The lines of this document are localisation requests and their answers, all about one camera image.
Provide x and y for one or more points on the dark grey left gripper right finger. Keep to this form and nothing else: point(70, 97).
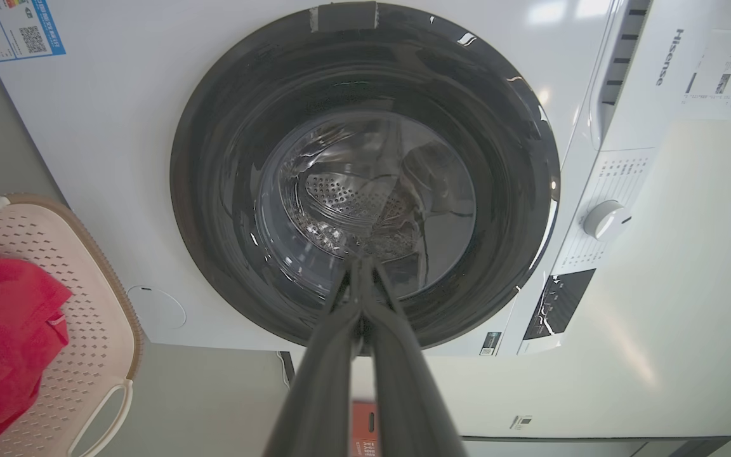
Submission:
point(403, 393)

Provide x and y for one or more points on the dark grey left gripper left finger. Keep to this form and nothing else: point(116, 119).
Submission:
point(321, 393)

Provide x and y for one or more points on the cream perforated laundry basket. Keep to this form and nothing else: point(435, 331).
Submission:
point(86, 304)

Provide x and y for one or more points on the red cardboard box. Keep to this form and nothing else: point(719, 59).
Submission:
point(364, 431)

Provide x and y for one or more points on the small barcode sticker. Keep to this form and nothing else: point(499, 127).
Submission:
point(490, 343)

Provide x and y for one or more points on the black washer display panel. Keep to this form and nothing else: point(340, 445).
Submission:
point(559, 304)

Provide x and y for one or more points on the round washer filter cover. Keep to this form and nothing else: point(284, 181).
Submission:
point(162, 308)

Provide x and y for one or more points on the dark round washer door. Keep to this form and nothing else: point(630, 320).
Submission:
point(213, 158)

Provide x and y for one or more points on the white washer control knob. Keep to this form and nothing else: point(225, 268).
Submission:
point(603, 220)

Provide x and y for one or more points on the white front-load washing machine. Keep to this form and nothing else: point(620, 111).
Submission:
point(118, 158)

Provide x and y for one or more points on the red garment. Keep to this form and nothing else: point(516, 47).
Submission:
point(4, 317)

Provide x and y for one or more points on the white Hisense detergent drawer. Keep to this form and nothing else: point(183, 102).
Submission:
point(645, 114)

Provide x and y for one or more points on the white paper instruction sheet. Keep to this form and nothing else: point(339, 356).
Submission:
point(721, 63)

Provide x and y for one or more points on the blue energy label sticker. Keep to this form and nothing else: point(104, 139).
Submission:
point(4, 32)

